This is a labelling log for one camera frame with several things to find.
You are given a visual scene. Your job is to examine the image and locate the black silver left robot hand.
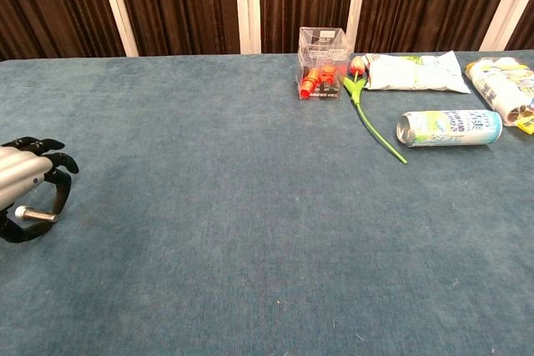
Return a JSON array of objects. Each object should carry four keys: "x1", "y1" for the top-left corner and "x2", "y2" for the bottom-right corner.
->
[{"x1": 0, "y1": 136, "x2": 80, "y2": 245}]

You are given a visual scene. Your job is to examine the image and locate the small metal bolt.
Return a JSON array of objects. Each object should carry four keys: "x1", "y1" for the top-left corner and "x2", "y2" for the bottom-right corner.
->
[{"x1": 13, "y1": 204, "x2": 60, "y2": 224}]

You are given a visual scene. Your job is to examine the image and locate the blue table cloth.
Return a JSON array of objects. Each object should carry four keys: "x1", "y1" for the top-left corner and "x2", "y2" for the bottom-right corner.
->
[{"x1": 0, "y1": 50, "x2": 534, "y2": 356}]

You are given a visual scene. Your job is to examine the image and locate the clear box with orange parts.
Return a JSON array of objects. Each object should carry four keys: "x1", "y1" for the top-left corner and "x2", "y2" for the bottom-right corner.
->
[{"x1": 297, "y1": 27, "x2": 352, "y2": 103}]

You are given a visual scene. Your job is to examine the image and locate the artificial orange tulip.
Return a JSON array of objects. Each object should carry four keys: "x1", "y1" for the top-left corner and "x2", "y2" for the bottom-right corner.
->
[{"x1": 342, "y1": 55, "x2": 409, "y2": 166}]

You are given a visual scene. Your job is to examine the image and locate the white green snack bag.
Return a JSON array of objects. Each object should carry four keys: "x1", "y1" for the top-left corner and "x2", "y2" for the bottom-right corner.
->
[{"x1": 360, "y1": 50, "x2": 473, "y2": 95}]

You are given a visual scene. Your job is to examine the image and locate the light blue drink can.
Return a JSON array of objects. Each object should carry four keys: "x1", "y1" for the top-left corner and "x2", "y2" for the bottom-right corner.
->
[{"x1": 395, "y1": 109, "x2": 504, "y2": 149}]

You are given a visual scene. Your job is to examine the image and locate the white yellow snack pack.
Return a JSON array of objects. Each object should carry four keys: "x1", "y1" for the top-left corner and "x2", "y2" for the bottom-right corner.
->
[{"x1": 463, "y1": 56, "x2": 534, "y2": 136}]

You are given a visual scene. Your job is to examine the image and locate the white partition post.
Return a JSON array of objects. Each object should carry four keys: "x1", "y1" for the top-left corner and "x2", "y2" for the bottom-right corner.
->
[
  {"x1": 478, "y1": 0, "x2": 534, "y2": 53},
  {"x1": 94, "y1": 0, "x2": 140, "y2": 58},
  {"x1": 233, "y1": 0, "x2": 263, "y2": 55},
  {"x1": 346, "y1": 0, "x2": 371, "y2": 55}
]

